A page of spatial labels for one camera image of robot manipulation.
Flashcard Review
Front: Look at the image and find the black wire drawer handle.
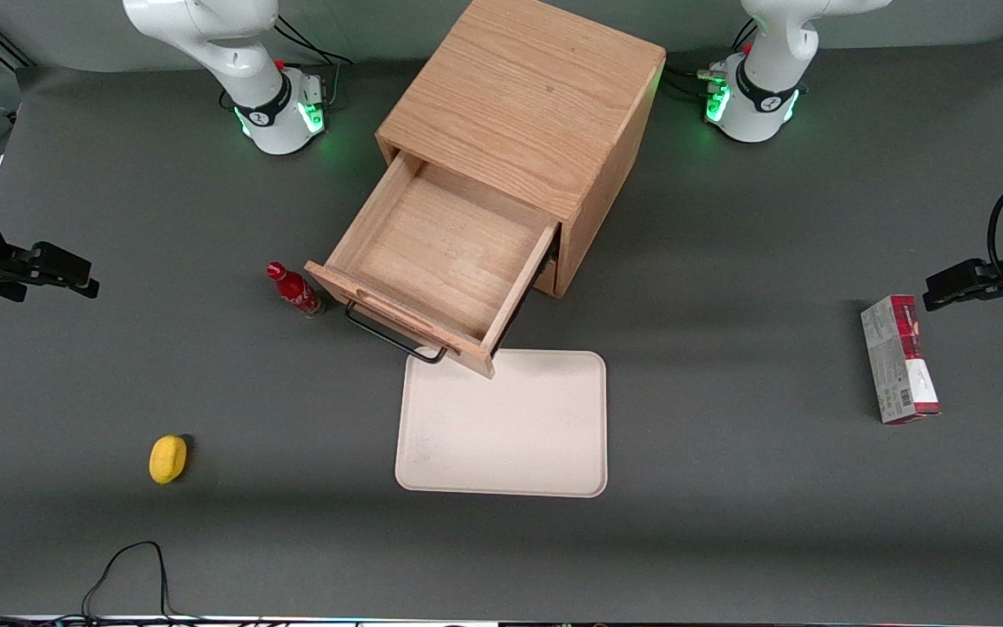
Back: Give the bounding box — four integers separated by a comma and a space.
345, 287, 449, 365

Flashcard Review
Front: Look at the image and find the wooden drawer with knot mark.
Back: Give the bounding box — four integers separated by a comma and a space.
304, 150, 562, 381

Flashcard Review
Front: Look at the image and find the wooden drawer cabinet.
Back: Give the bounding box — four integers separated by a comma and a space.
375, 0, 667, 300

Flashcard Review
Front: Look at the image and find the grey and red carton box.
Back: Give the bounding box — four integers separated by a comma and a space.
859, 294, 943, 426

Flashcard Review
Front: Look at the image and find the yellow lemon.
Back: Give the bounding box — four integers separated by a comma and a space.
149, 435, 189, 485

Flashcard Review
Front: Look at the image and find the red cola bottle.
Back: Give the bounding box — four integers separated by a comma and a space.
266, 260, 326, 320

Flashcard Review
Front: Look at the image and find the beige rectangular tray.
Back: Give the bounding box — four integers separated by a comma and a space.
394, 348, 609, 499

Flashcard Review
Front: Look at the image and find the black floor cable loop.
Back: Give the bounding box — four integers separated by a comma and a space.
81, 541, 206, 626

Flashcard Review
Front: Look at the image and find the black base cable bundle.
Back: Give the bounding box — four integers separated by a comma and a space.
273, 13, 356, 107
663, 17, 730, 102

